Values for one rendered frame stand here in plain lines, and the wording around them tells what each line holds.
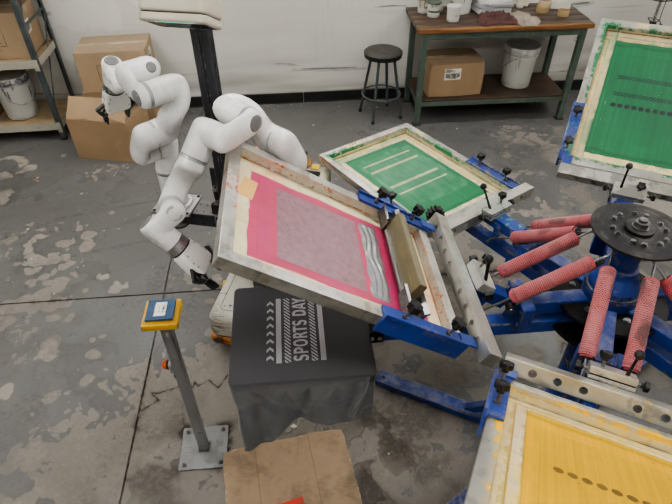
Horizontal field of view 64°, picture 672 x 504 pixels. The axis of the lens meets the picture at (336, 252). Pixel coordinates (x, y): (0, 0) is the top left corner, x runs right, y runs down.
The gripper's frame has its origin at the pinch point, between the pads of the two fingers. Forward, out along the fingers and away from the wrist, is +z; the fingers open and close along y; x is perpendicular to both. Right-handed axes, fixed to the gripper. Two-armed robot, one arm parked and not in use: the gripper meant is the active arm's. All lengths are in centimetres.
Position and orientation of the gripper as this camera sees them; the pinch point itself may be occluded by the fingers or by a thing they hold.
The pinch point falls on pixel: (217, 276)
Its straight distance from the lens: 181.1
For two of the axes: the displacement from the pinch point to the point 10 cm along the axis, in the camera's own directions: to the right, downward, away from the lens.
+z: 6.5, 6.0, 4.7
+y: -0.8, 6.7, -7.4
